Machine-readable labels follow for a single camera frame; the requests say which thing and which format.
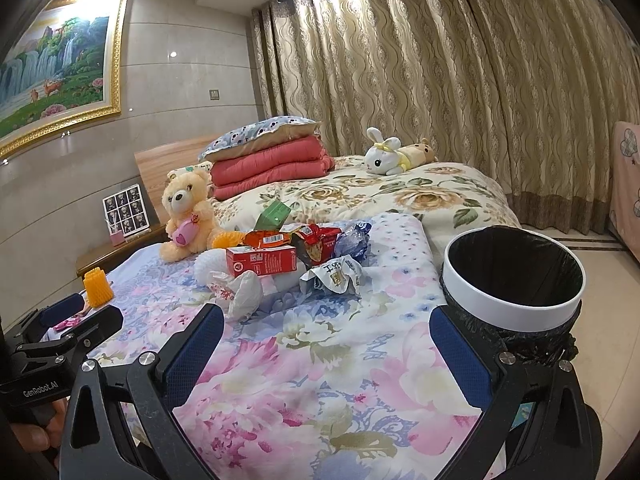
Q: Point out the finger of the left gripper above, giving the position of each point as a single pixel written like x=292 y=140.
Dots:
x=62 y=309
x=85 y=329

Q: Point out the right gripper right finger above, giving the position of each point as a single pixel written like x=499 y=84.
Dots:
x=532 y=413

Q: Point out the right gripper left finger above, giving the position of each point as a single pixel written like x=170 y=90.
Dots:
x=120 y=422

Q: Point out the white plastic bag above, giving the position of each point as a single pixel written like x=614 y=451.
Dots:
x=238 y=297

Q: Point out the red milk carton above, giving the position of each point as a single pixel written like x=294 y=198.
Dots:
x=261 y=261

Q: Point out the green milk carton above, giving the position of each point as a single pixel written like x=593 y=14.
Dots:
x=273 y=217

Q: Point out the red snack wrapper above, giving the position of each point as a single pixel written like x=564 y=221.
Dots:
x=315 y=244

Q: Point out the white snack bag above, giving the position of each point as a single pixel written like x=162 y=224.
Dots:
x=339 y=276

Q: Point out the blue plastic wrapper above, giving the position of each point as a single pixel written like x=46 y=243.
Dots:
x=354 y=241

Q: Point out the white foam fruit net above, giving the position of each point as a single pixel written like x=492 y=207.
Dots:
x=212 y=261

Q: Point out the orange biscuit wrapper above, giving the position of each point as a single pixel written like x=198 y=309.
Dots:
x=266 y=239

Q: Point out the white round trash bin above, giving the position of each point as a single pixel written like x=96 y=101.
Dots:
x=513 y=279

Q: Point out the black trash bin liner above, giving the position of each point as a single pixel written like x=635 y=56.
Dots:
x=544 y=348

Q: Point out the person's left hand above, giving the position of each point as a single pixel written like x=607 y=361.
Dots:
x=36 y=439

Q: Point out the small orange foam net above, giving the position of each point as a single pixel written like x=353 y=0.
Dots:
x=98 y=288

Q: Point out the wooden nightstand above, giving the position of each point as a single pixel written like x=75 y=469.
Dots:
x=107 y=256

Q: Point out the small pink card stand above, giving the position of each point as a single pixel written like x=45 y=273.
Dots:
x=117 y=234

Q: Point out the peach teddy bear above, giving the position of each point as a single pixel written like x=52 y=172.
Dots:
x=191 y=225

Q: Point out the wooden headboard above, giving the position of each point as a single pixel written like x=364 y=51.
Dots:
x=155 y=163

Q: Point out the pastel floral quilt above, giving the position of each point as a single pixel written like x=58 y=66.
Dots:
x=335 y=386

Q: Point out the cream rose-pattern blanket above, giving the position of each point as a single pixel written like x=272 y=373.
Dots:
x=446 y=197

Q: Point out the pink heart-pattern covered furniture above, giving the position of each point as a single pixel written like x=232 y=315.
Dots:
x=624 y=209

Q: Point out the blue-patterned pillow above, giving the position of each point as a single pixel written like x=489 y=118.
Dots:
x=258 y=136

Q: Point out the gold-framed landscape painting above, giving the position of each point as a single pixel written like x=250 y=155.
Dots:
x=64 y=72

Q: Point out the folded red blanket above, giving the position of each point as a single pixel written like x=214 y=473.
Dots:
x=304 y=158

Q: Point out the tan bear plush lying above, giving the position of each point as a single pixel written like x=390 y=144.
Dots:
x=416 y=155

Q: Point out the white rabbit plush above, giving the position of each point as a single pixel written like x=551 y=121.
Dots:
x=384 y=157

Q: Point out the beige patterned curtain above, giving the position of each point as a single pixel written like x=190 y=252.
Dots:
x=527 y=91

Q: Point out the photo collage frame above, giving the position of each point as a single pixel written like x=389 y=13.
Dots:
x=125 y=213

